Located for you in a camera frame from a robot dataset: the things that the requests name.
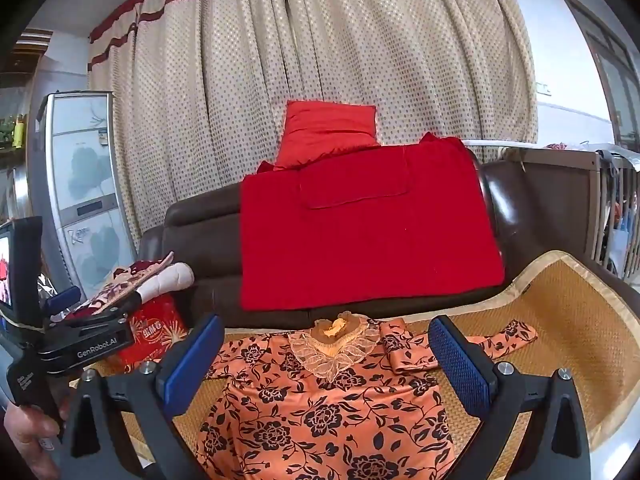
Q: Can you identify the floral print refrigerator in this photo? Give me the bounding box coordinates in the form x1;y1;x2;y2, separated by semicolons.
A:
27;91;139;302

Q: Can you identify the woven bamboo mat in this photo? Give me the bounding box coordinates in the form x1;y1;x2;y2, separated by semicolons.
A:
75;250;640;480

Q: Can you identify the wooden shelf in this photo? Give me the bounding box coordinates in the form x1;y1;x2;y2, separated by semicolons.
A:
0;27;54;161

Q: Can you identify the red blanket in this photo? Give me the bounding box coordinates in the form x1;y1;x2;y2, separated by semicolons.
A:
239;131;506;312

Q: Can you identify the white plush toy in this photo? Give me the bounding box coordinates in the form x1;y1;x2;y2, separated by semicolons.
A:
135;261;196;307

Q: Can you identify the beige dotted curtain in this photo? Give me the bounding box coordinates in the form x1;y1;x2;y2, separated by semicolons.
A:
87;0;539;247

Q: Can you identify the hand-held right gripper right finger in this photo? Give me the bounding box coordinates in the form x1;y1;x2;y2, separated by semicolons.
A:
427;315;599;480

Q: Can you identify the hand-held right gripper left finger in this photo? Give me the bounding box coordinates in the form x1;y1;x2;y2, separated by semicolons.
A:
62;313;226;480

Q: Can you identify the wooden framed window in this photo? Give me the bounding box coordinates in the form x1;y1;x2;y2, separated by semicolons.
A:
552;0;640;154

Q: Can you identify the brown leather sofa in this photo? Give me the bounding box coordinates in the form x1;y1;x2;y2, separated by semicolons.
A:
136;159;599;332

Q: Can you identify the person's left hand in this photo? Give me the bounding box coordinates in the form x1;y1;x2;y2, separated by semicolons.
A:
2;400;72;480

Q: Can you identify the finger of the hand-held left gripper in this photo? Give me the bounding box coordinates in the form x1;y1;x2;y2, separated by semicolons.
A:
42;286;82;315

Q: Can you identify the red gift bag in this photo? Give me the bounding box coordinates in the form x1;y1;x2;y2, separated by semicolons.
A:
102;292;190;374

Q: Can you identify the red pillow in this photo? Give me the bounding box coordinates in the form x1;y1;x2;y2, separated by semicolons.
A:
257;100;382;174

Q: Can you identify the floral patterned cushion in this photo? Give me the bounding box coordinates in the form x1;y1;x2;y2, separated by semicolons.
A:
65;251;176;322

